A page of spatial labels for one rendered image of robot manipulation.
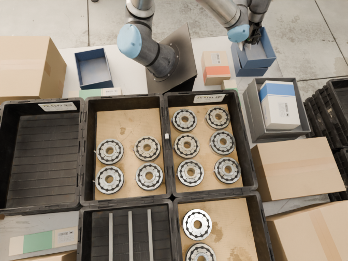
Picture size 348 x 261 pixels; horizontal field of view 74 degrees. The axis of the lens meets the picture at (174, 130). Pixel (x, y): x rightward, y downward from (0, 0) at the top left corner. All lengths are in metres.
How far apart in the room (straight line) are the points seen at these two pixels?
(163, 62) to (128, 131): 0.33
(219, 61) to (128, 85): 0.48
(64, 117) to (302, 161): 0.98
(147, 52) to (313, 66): 1.91
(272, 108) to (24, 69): 1.03
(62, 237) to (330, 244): 0.94
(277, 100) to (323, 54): 1.73
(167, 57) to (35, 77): 0.54
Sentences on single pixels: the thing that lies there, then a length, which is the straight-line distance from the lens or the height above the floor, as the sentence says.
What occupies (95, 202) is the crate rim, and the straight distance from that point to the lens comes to 0.82.
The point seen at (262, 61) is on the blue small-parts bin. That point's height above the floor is 0.82.
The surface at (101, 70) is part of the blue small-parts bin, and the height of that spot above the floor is 0.70.
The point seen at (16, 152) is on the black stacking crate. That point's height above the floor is 0.83.
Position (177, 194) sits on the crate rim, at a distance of 0.79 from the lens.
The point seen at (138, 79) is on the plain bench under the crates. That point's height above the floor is 0.70.
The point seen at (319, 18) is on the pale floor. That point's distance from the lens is 3.07.
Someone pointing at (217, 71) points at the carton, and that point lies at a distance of 1.20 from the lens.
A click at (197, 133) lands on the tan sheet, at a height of 0.83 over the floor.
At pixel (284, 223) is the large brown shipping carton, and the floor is 0.90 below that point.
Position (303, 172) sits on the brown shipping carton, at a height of 0.86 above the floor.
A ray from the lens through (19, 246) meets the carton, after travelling 1.08.
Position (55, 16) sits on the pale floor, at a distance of 2.71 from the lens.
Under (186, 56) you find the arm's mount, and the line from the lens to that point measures 1.04.
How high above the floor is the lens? 1.72
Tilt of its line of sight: 69 degrees down
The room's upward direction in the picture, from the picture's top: 9 degrees clockwise
